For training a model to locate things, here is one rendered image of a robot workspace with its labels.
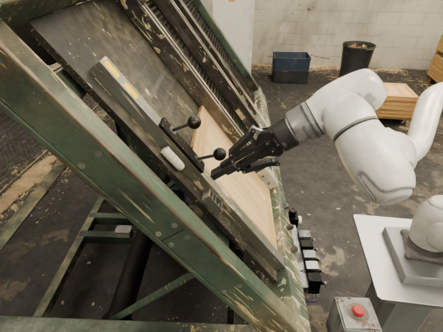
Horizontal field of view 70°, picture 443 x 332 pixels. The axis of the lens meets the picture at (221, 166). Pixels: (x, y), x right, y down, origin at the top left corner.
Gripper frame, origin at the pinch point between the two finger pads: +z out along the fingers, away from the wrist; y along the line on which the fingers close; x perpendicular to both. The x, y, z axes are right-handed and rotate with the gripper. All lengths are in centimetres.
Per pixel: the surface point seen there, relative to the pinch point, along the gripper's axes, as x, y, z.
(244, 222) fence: 11.3, 28.5, 11.5
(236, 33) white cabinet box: 442, 51, 29
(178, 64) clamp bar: 60, -19, 11
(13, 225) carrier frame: 41, -8, 123
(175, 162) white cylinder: 7.9, -5.4, 13.3
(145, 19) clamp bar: 60, -39, 10
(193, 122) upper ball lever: 7.0, -12.7, 0.8
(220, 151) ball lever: 7.4, -1.2, 0.3
